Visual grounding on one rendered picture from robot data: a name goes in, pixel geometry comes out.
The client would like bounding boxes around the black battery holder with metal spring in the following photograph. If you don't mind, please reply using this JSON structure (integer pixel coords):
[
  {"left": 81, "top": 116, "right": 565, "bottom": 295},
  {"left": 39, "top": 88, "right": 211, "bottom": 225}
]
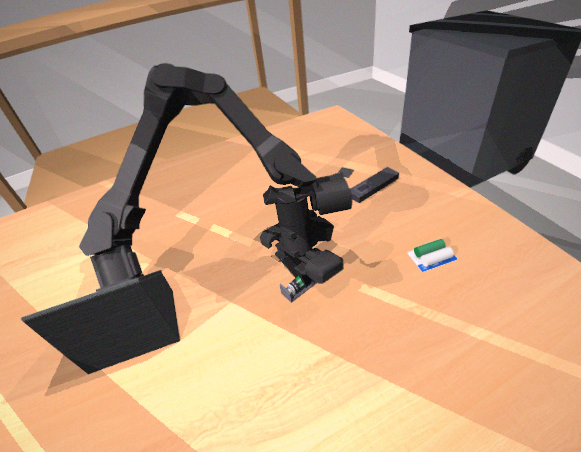
[{"left": 279, "top": 280, "right": 317, "bottom": 303}]

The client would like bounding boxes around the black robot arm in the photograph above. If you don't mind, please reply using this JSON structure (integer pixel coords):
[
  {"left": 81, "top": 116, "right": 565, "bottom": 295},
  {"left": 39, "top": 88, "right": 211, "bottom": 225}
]
[{"left": 79, "top": 63, "right": 353, "bottom": 291}]

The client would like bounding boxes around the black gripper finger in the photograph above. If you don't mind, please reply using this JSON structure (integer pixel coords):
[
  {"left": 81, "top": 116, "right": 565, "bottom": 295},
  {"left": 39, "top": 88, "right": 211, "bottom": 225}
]
[
  {"left": 294, "top": 263, "right": 312, "bottom": 287},
  {"left": 275, "top": 251, "right": 302, "bottom": 278}
]

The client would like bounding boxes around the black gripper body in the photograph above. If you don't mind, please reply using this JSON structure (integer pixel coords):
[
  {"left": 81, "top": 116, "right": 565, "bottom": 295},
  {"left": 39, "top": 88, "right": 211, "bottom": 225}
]
[{"left": 260, "top": 217, "right": 344, "bottom": 284}]

